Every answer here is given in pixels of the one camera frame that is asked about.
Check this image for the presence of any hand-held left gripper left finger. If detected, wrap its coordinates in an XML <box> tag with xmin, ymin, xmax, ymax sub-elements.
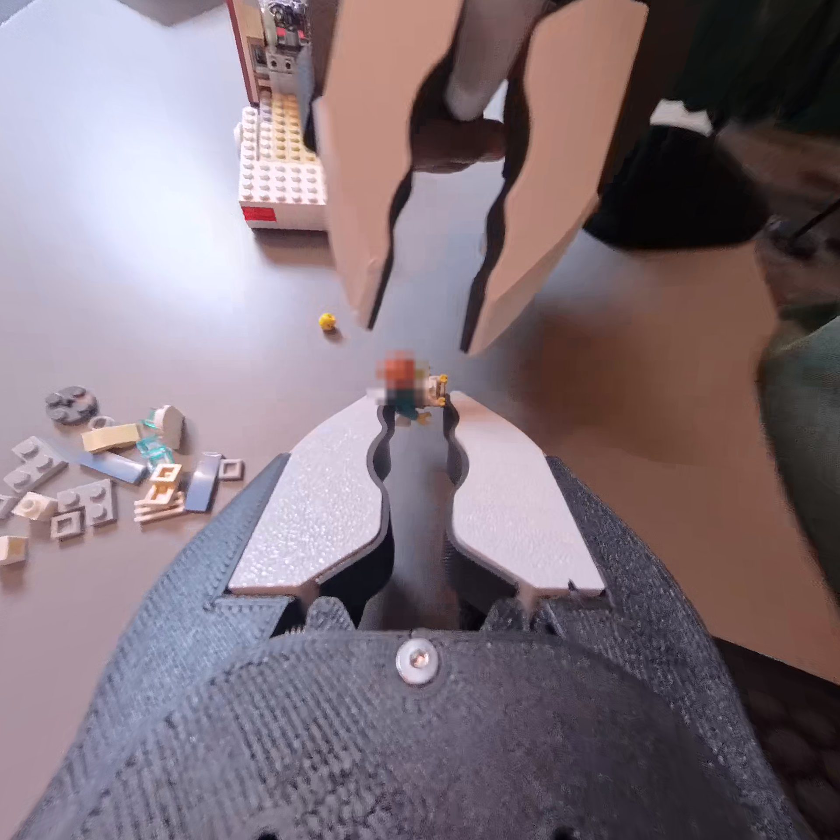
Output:
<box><xmin>226</xmin><ymin>394</ymin><xmax>395</xmax><ymax>599</ymax></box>

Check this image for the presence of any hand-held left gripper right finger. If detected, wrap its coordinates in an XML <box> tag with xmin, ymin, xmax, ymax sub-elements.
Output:
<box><xmin>446</xmin><ymin>392</ymin><xmax>608</xmax><ymax>605</ymax></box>

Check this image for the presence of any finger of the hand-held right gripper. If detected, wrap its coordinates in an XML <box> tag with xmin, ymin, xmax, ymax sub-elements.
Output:
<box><xmin>314</xmin><ymin>0</ymin><xmax>462</xmax><ymax>331</ymax></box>
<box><xmin>461</xmin><ymin>0</ymin><xmax>651</xmax><ymax>355</ymax></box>

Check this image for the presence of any person's right hand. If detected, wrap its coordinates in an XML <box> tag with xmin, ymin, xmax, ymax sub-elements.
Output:
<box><xmin>413</xmin><ymin>117</ymin><xmax>509</xmax><ymax>174</ymax></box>

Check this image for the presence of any white tan lego house model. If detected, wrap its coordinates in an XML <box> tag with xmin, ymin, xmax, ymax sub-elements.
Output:
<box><xmin>226</xmin><ymin>0</ymin><xmax>329</xmax><ymax>232</ymax></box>

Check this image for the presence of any pile of small lego pieces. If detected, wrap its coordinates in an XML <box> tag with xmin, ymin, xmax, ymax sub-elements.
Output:
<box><xmin>0</xmin><ymin>386</ymin><xmax>245</xmax><ymax>567</ymax></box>

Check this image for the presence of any person's torso green sweatshirt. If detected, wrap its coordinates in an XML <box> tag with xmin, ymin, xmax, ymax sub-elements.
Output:
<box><xmin>758</xmin><ymin>315</ymin><xmax>840</xmax><ymax>578</ymax></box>

